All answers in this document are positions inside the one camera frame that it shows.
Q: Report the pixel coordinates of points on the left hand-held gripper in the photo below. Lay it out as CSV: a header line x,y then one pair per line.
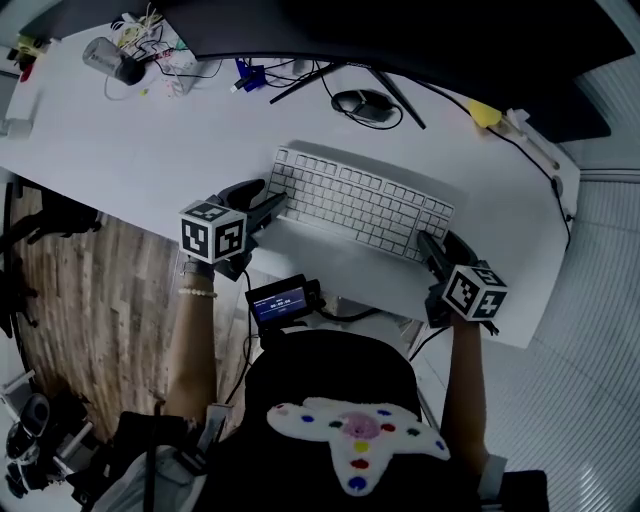
x,y
212,232

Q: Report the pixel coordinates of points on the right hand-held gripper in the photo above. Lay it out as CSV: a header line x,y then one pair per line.
x,y
472,295

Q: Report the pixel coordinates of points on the white keyboard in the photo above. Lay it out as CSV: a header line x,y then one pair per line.
x,y
350,200

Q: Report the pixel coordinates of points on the person's left forearm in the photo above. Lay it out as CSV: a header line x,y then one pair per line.
x,y
192,350

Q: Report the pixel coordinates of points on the person's right forearm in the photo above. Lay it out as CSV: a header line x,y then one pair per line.
x,y
465,390

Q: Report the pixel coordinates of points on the small black screen device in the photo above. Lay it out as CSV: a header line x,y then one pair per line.
x,y
280,302

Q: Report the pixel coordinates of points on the blue usb adapter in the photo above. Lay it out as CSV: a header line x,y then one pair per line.
x,y
252,75

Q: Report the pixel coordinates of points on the black computer mouse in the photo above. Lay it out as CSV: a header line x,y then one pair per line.
x,y
362,102

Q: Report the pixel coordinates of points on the yellow sponge block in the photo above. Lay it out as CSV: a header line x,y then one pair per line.
x,y
484,112

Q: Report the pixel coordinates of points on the black monitor stand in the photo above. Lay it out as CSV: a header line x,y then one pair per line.
x,y
350,75

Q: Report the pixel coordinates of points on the person's black top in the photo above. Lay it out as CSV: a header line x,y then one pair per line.
x,y
325,380

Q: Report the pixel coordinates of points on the white patch with coloured dots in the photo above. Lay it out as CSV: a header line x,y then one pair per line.
x,y
357,440

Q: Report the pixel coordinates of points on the grey tumbler cup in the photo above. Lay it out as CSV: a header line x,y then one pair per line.
x,y
112,60

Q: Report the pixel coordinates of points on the large black monitor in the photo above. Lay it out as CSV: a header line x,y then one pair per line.
x,y
400,35

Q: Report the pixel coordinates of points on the yellow and red stationery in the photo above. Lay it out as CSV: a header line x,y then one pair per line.
x,y
29,52

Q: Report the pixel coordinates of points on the black camera equipment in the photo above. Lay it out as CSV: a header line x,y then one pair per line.
x,y
35,440

